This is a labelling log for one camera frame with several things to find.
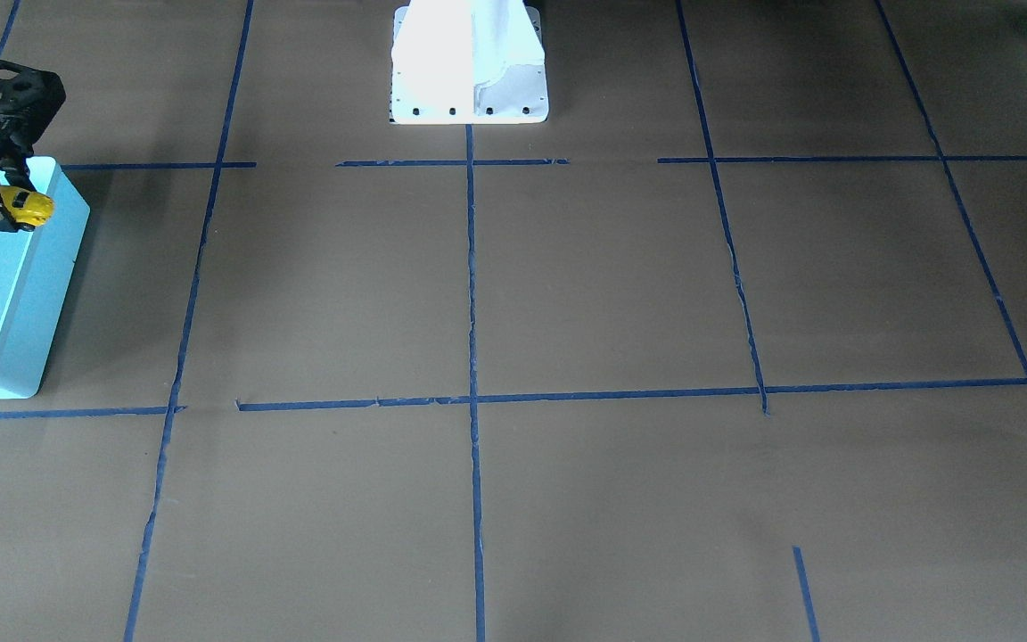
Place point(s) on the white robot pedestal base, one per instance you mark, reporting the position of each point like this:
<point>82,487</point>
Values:
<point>468,62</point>

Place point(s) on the light blue plastic bin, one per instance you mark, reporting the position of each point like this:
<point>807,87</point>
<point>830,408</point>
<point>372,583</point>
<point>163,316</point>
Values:
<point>35,272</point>

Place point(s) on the yellow beetle toy car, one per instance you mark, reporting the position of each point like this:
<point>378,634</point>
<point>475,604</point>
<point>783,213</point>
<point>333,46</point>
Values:
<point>23,210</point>

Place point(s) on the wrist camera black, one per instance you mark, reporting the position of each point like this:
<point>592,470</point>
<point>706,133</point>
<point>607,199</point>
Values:
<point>29,100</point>

